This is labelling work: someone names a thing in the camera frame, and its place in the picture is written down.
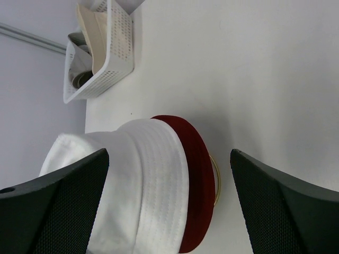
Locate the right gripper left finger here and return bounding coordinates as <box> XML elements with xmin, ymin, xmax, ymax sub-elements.
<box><xmin>1</xmin><ymin>149</ymin><xmax>109</xmax><ymax>253</ymax></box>

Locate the dark red bucket hat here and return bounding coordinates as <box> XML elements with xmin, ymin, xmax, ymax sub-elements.
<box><xmin>154</xmin><ymin>115</ymin><xmax>216</xmax><ymax>253</ymax></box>

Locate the white plastic basket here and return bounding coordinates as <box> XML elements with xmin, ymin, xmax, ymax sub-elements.
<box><xmin>63</xmin><ymin>1</ymin><xmax>134</xmax><ymax>104</ymax></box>

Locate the white bucket hat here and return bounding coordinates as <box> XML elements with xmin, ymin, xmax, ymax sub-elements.
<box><xmin>40</xmin><ymin>119</ymin><xmax>189</xmax><ymax>253</ymax></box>

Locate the left aluminium frame post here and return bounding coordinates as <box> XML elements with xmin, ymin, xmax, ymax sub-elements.
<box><xmin>0</xmin><ymin>23</ymin><xmax>66</xmax><ymax>55</ymax></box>

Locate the beige bucket hat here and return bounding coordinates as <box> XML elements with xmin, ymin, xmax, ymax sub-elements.
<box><xmin>76</xmin><ymin>4</ymin><xmax>108</xmax><ymax>75</ymax></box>

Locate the grey bucket hat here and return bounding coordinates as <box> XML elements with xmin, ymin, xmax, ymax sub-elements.
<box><xmin>68</xmin><ymin>32</ymin><xmax>93</xmax><ymax>89</ymax></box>

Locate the gold wire hat stand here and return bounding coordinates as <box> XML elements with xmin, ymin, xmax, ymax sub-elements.
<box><xmin>209</xmin><ymin>154</ymin><xmax>221</xmax><ymax>206</ymax></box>

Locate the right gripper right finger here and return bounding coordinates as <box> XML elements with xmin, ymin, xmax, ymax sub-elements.
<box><xmin>230</xmin><ymin>149</ymin><xmax>338</xmax><ymax>253</ymax></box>

